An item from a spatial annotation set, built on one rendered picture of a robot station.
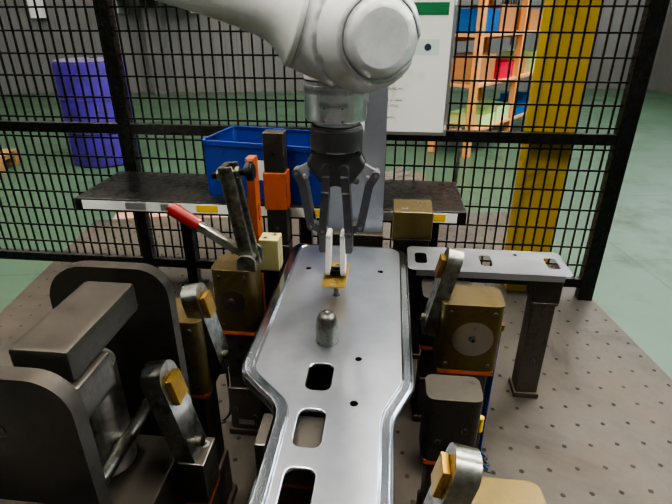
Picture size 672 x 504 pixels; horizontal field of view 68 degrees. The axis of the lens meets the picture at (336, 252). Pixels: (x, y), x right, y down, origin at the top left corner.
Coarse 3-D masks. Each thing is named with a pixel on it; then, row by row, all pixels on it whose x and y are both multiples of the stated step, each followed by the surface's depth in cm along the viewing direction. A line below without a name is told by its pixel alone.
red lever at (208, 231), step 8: (168, 208) 77; (176, 208) 77; (184, 208) 78; (176, 216) 77; (184, 216) 77; (192, 216) 78; (184, 224) 78; (192, 224) 78; (200, 224) 78; (200, 232) 78; (208, 232) 78; (216, 232) 79; (216, 240) 79; (224, 240) 79; (232, 240) 80; (232, 248) 79
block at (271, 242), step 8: (264, 232) 89; (264, 240) 86; (272, 240) 86; (280, 240) 88; (264, 248) 86; (272, 248) 86; (280, 248) 88; (264, 256) 87; (272, 256) 87; (280, 256) 88; (264, 264) 88; (272, 264) 88; (280, 264) 88; (264, 272) 88; (272, 272) 88; (280, 272) 91; (264, 280) 90; (272, 280) 89; (272, 288) 90
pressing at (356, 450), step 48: (288, 288) 84; (384, 288) 84; (288, 336) 71; (384, 336) 71; (288, 384) 62; (336, 384) 62; (384, 384) 62; (288, 432) 55; (336, 432) 55; (384, 432) 55; (336, 480) 49; (384, 480) 50
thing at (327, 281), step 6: (336, 264) 84; (348, 264) 84; (330, 270) 80; (336, 270) 80; (348, 270) 82; (324, 276) 80; (330, 276) 80; (336, 276) 80; (342, 276) 80; (324, 282) 78; (330, 282) 78; (336, 282) 78; (342, 282) 78; (342, 288) 77
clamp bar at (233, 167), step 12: (228, 168) 72; (240, 168) 74; (252, 168) 73; (228, 180) 73; (240, 180) 76; (252, 180) 74; (228, 192) 74; (240, 192) 77; (228, 204) 75; (240, 204) 75; (240, 216) 75; (240, 228) 76; (252, 228) 79; (240, 240) 77; (252, 240) 80; (240, 252) 78; (252, 252) 78
